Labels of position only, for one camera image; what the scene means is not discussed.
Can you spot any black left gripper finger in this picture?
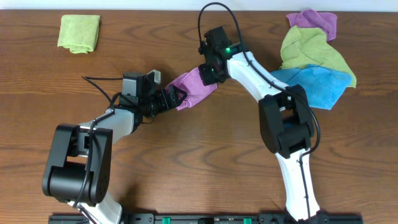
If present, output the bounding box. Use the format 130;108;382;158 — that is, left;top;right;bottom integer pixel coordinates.
176;93;187;109
169;85;187;96

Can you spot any pink microfiber cloth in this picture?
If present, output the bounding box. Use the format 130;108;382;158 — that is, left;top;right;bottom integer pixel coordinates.
165;67;218;111

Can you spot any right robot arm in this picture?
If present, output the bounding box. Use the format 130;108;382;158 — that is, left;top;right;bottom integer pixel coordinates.
199;44;320;221

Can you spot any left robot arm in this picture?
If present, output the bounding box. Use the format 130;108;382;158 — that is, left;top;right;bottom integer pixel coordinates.
42;85;187;223

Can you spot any green crumpled microfiber cloth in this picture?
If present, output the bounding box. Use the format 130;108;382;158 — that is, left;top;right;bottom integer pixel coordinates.
280;26;357;88

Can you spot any purple crumpled microfiber cloth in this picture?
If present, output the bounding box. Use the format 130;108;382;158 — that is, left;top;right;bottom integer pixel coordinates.
286;9;338;41

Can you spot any folded green microfiber cloth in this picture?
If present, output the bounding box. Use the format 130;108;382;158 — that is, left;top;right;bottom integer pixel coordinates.
57;14;101;54

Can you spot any blue microfiber cloth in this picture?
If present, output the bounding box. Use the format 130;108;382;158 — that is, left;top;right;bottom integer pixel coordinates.
271;64;352;110

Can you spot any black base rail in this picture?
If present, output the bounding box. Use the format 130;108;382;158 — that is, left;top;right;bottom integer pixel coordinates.
48;212;364;224

